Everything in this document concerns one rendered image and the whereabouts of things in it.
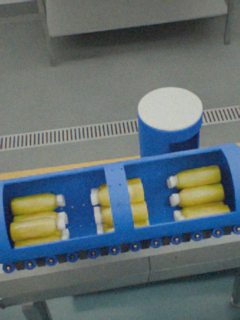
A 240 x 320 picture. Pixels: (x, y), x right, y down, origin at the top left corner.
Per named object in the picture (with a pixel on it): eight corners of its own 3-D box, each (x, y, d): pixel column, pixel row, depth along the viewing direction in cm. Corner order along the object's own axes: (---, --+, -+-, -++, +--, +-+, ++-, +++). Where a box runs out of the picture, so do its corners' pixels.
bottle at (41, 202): (8, 198, 167) (56, 191, 167) (12, 196, 173) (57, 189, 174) (12, 218, 167) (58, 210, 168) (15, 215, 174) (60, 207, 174)
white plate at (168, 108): (129, 123, 204) (130, 125, 205) (194, 133, 197) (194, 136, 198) (148, 83, 221) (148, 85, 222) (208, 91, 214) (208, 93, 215)
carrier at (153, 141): (138, 240, 269) (188, 252, 262) (128, 126, 205) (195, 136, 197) (151, 201, 287) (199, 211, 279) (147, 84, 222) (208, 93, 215)
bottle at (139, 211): (147, 220, 168) (101, 228, 167) (144, 201, 169) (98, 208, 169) (148, 218, 162) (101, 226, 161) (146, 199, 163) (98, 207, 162)
